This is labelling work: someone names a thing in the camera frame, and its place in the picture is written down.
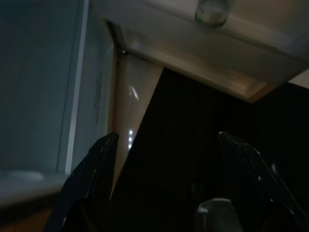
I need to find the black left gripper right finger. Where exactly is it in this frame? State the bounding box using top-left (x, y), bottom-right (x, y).
top-left (217, 131), bottom-right (309, 232)

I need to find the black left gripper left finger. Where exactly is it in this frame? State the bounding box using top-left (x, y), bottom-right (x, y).
top-left (45, 131), bottom-right (120, 232)

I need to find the silver fridge door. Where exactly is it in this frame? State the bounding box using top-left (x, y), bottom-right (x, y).
top-left (103, 0), bottom-right (309, 104)

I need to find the clear water bottle teal cap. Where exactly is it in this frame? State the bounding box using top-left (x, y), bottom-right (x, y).
top-left (194, 0), bottom-right (230, 27)

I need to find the silver fridge body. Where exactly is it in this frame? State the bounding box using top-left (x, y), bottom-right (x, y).
top-left (0, 0), bottom-right (116, 216)

